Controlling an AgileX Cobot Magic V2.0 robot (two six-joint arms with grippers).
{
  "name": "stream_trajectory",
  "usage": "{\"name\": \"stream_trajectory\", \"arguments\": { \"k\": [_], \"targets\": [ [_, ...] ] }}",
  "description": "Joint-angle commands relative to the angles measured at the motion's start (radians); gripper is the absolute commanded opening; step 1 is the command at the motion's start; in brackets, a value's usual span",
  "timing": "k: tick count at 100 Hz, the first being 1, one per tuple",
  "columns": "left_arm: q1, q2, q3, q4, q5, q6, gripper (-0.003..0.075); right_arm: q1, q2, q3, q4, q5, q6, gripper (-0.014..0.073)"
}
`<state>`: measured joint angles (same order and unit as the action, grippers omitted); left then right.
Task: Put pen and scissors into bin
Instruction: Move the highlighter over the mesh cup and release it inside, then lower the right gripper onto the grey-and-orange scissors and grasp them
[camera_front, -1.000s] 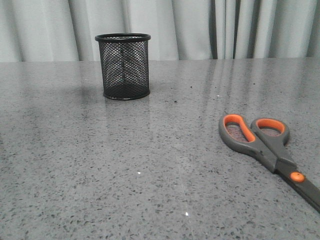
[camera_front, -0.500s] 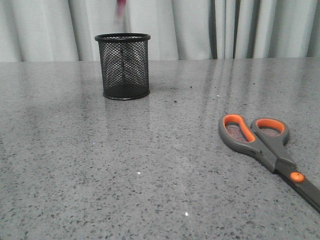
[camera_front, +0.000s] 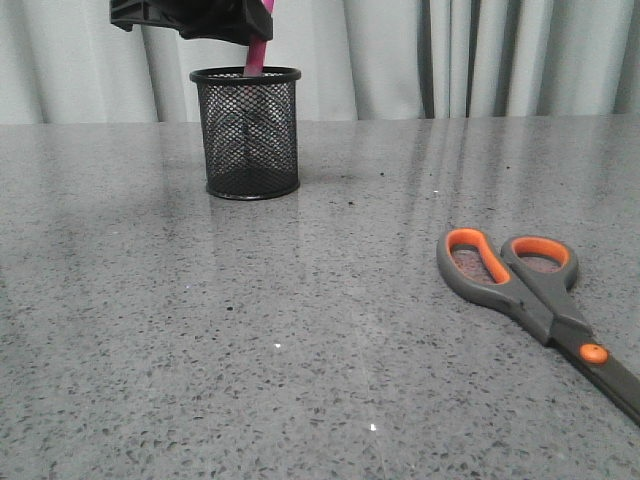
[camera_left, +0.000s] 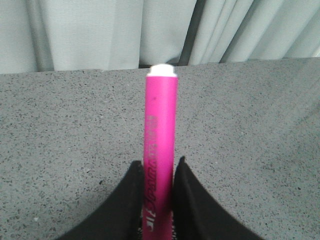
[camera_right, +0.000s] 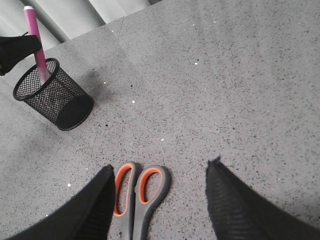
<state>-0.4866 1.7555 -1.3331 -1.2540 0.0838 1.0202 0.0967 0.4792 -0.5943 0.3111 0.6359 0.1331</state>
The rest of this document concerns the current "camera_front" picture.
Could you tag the black mesh pen bin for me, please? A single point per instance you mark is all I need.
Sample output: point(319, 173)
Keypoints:
point(249, 130)

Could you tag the grey curtain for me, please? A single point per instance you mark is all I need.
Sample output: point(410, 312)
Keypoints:
point(64, 62)

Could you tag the grey orange scissors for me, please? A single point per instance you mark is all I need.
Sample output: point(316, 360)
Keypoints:
point(529, 280)

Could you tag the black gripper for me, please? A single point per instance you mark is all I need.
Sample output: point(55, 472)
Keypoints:
point(234, 21)

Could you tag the pink marker pen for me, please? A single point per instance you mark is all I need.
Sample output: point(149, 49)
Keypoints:
point(257, 52)

